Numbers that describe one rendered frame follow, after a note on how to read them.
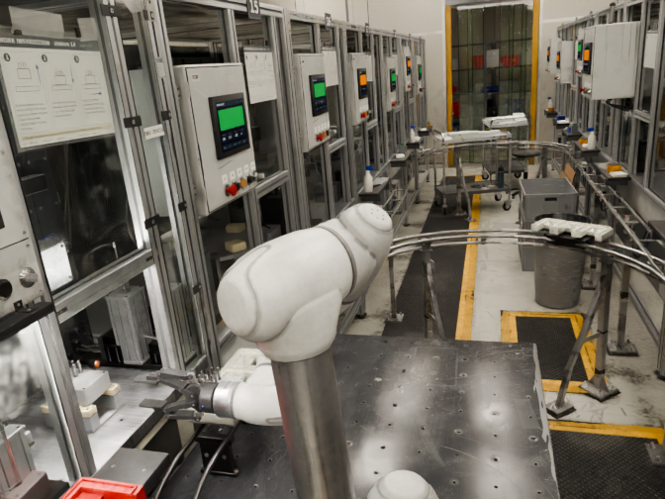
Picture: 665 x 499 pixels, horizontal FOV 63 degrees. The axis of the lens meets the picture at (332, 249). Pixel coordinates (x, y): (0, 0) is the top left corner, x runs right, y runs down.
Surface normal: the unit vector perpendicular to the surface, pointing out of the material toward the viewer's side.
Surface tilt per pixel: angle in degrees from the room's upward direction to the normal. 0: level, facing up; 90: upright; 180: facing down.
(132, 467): 0
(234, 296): 85
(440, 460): 0
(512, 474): 0
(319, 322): 90
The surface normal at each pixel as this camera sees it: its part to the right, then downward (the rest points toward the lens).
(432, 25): -0.26, 0.33
